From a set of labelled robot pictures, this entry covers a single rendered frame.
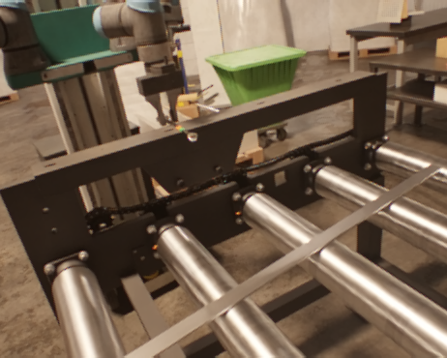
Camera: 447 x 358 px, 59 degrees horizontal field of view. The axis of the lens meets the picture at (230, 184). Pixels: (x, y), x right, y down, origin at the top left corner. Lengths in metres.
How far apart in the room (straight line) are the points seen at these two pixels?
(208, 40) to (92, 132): 2.88
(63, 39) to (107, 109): 0.41
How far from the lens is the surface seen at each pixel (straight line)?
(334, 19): 7.87
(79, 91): 2.20
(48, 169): 1.11
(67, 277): 1.13
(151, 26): 1.16
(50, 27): 2.07
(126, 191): 2.40
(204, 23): 4.87
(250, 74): 3.71
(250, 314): 0.87
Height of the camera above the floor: 1.53
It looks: 27 degrees down
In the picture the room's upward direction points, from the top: 8 degrees counter-clockwise
